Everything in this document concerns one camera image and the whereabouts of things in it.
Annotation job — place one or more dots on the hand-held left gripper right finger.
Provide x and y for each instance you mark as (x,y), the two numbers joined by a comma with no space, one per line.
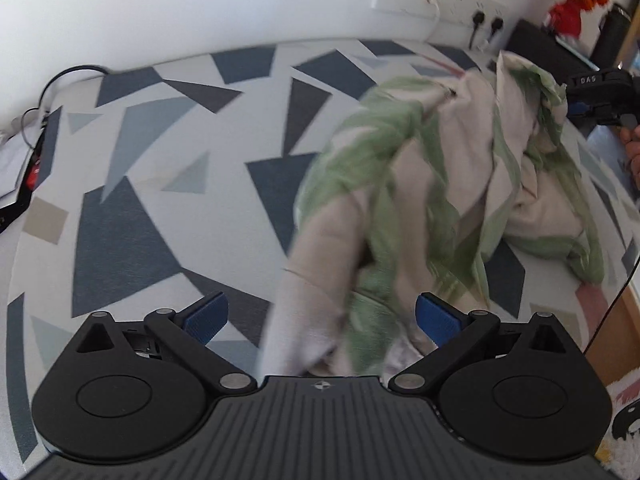
(440,322)

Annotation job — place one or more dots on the wooden furniture panel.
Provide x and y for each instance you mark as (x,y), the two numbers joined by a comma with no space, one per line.
(631,55)

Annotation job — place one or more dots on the black power strip red switch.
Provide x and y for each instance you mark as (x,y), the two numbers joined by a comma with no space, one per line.
(34,172)

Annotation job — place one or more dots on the person's right hand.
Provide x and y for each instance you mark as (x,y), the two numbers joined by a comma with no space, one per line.
(634,150)

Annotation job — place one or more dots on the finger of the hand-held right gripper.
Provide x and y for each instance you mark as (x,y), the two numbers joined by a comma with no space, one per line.
(576,108)

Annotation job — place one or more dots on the white paper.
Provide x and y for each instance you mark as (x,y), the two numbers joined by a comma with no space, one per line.
(12,160)

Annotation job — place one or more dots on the patterned white rug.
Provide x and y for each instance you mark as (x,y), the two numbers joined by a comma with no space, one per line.
(625,395)

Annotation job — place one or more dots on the black box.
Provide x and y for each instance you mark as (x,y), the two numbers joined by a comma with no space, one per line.
(540,45)

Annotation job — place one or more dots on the green leaf print shirt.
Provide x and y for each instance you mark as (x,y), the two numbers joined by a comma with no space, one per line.
(400,185)

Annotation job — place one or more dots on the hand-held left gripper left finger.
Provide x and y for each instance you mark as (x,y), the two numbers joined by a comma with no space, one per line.
(207,317)

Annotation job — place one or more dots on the red toy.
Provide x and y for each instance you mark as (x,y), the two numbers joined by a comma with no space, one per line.
(567,17)

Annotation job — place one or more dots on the black bottle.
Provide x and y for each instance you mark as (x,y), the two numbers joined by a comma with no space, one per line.
(612,30)

